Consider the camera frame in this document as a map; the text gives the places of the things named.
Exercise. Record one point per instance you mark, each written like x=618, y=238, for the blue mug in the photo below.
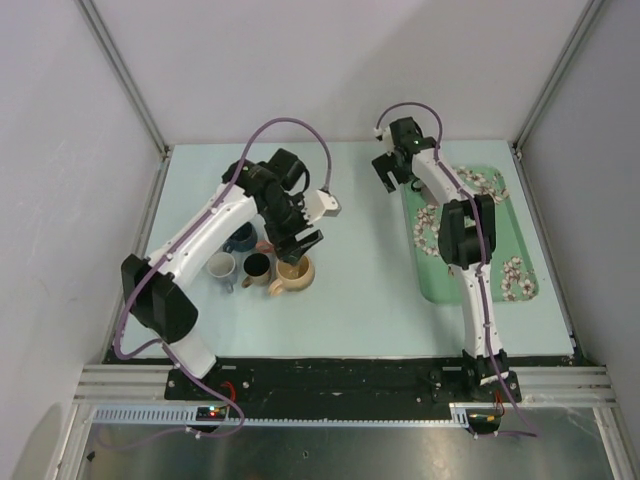
x=242, y=240

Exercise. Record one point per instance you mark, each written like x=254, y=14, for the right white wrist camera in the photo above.
x=383, y=134

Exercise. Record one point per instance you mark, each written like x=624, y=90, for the grey cable duct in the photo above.
x=195, y=415

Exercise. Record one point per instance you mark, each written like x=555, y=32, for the mauve upside-down mug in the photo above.
x=419, y=187

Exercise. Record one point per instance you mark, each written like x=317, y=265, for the aluminium frame post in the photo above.
x=578, y=36
x=116, y=61

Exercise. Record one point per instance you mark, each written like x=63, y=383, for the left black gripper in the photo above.
x=280, y=241

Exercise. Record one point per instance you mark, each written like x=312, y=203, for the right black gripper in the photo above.
x=386, y=164

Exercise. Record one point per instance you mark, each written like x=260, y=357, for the salmon pink mug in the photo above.
x=264, y=247

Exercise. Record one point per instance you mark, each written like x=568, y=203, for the tan ceramic teapot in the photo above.
x=292, y=278

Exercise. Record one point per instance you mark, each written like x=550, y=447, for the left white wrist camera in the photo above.
x=318, y=204

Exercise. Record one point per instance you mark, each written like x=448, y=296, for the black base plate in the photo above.
x=326, y=389

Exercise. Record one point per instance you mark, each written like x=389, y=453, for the right aluminium frame post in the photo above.
x=578, y=36

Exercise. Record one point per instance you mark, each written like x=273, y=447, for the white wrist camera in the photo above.
x=383, y=134
x=318, y=204

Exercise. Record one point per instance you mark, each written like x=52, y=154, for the left aluminium frame post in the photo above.
x=116, y=61

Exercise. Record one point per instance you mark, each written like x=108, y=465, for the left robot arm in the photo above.
x=155, y=286

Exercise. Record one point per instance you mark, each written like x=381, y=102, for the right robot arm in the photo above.
x=466, y=240

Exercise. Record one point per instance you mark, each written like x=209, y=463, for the small blue-grey cup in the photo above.
x=222, y=267

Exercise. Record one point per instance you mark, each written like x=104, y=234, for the small circuit board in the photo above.
x=211, y=413

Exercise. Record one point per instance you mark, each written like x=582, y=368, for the brown striped cup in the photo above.
x=257, y=269

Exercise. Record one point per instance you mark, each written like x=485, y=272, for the green floral tray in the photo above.
x=512, y=277

